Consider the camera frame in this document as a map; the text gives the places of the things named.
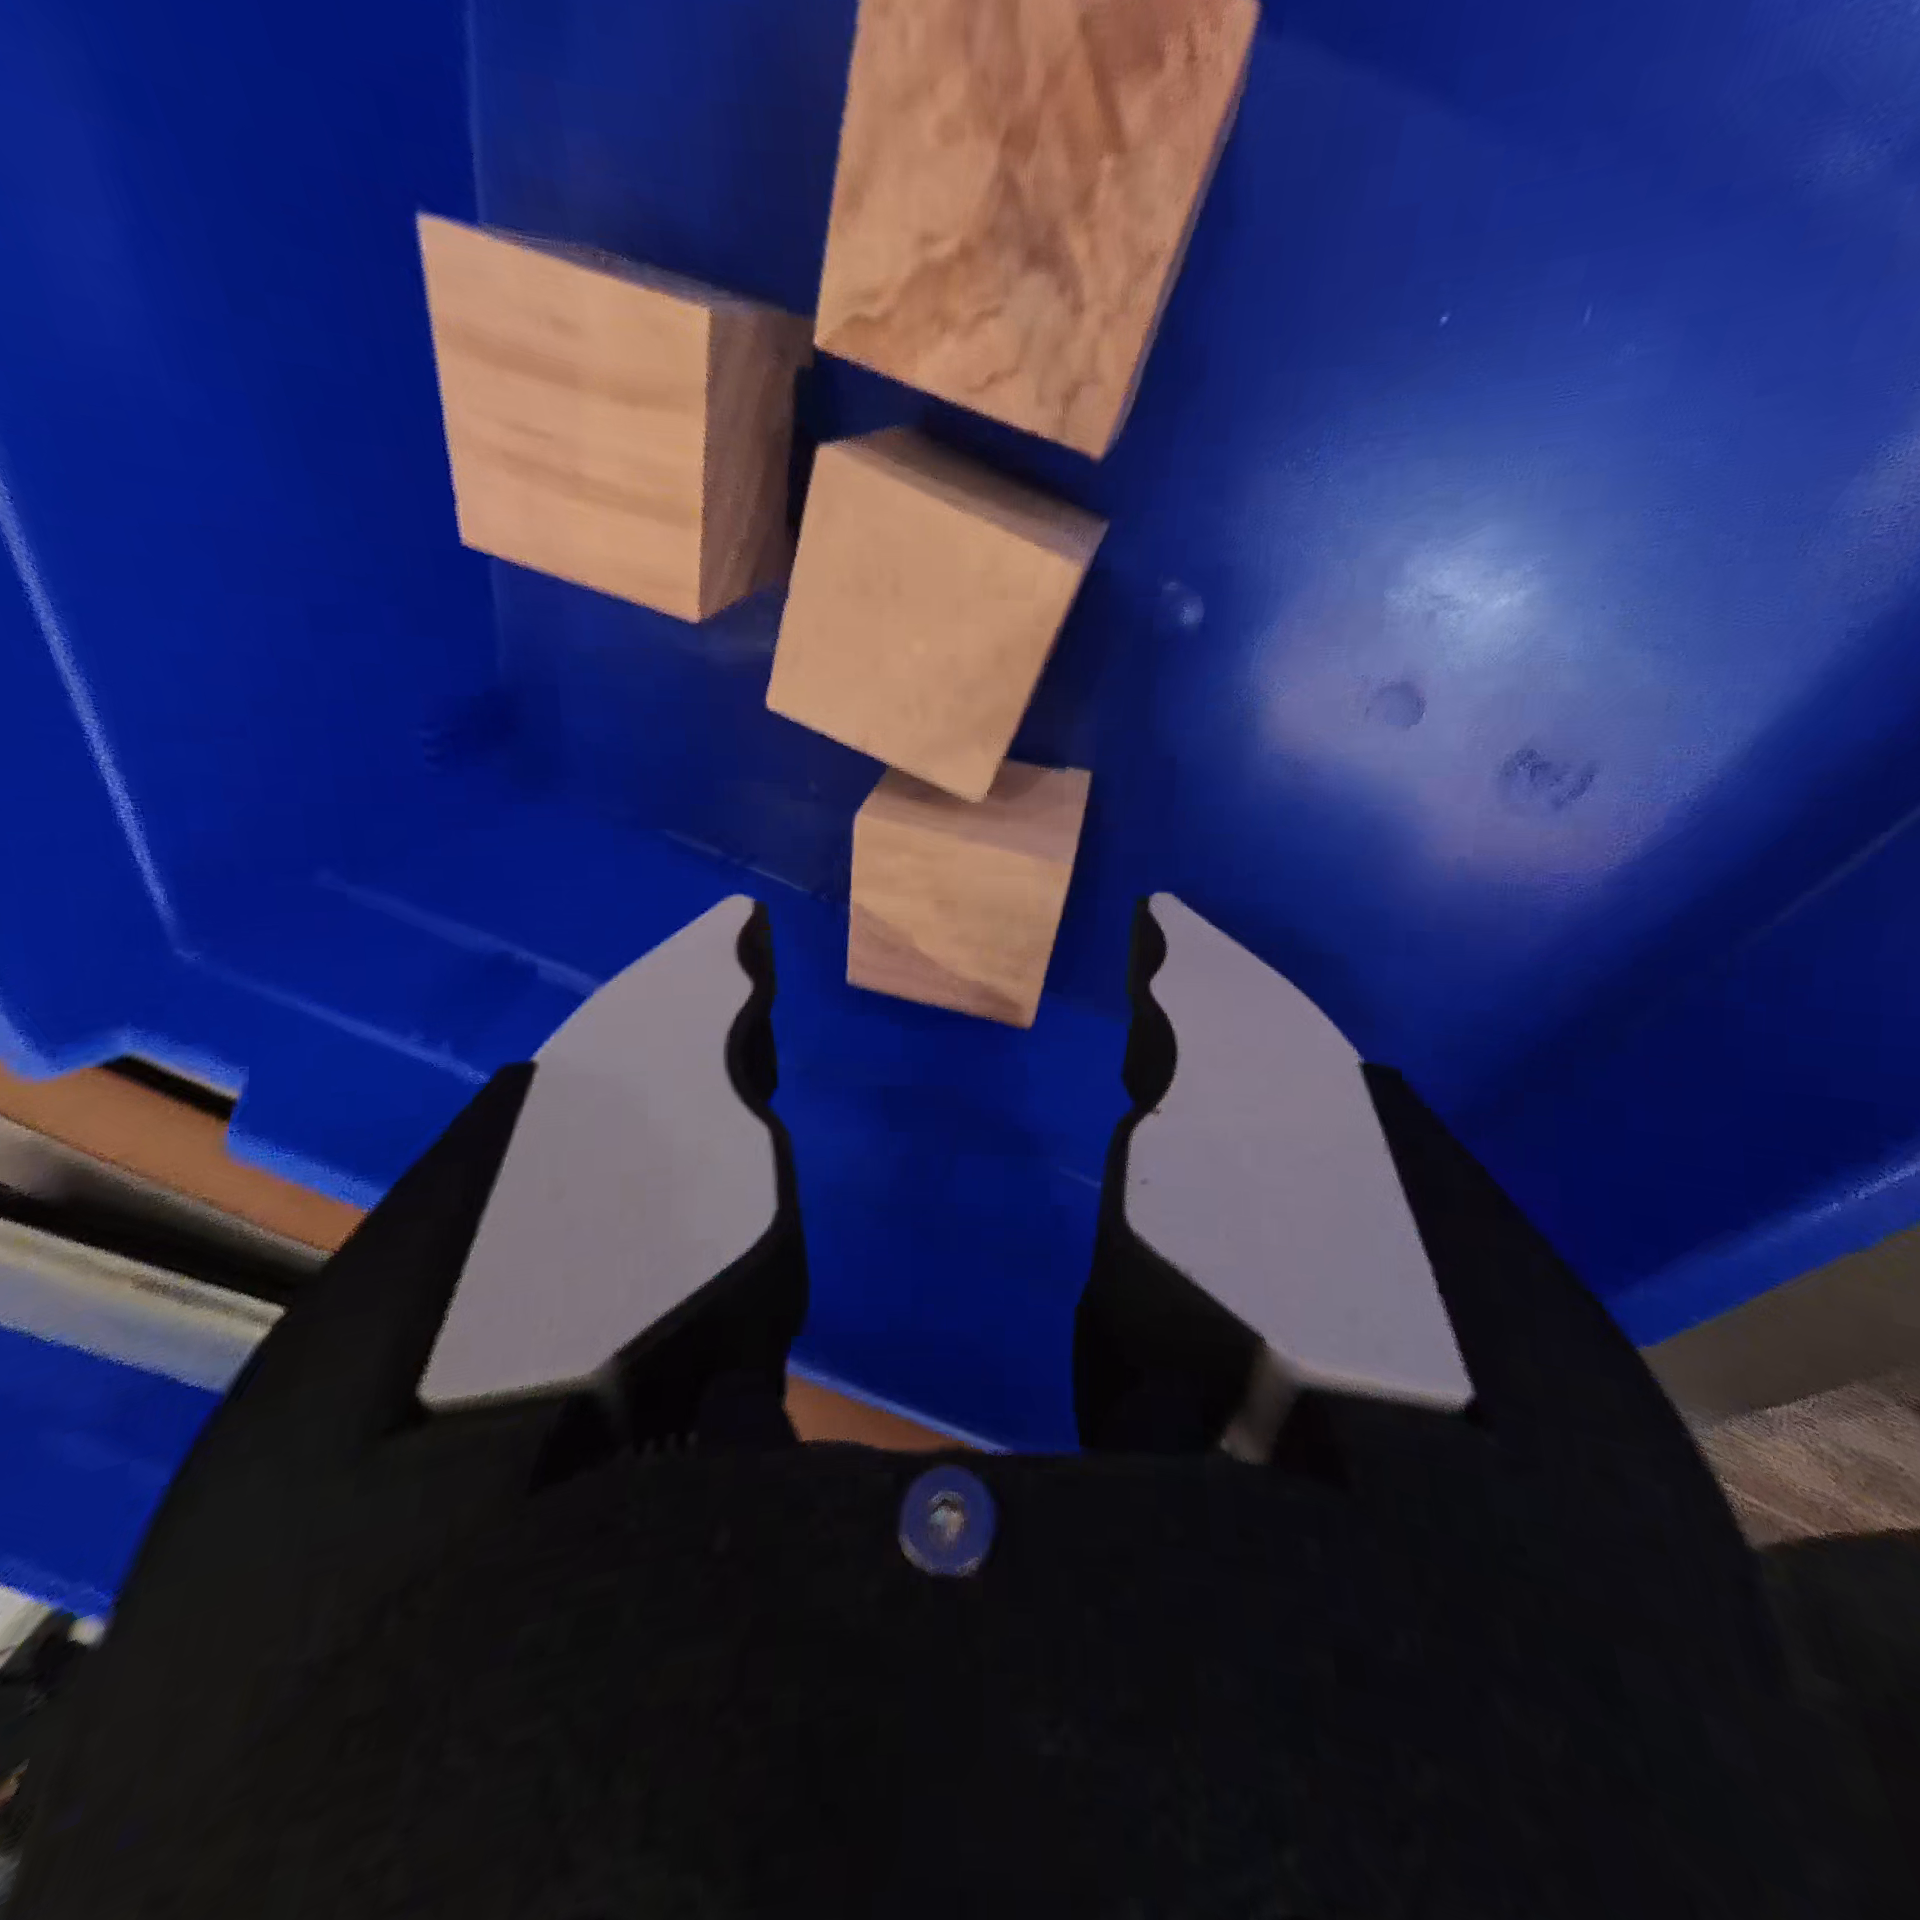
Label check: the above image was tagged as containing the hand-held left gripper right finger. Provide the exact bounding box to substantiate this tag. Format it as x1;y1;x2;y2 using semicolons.
1075;892;1475;1461

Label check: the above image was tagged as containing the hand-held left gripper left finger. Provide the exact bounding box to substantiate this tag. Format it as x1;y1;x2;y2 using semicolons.
416;894;811;1449

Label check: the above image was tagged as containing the wooden cube blue stripe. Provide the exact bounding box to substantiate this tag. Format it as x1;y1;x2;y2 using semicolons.
416;213;817;623
815;0;1262;460
767;427;1109;805
849;761;1094;1028

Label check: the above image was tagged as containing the blue plastic bin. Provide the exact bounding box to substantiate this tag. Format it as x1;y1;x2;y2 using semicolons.
0;1327;227;1614
0;0;1920;1449

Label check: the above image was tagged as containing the wooden table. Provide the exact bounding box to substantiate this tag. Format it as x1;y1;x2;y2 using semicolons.
0;1056;377;1397

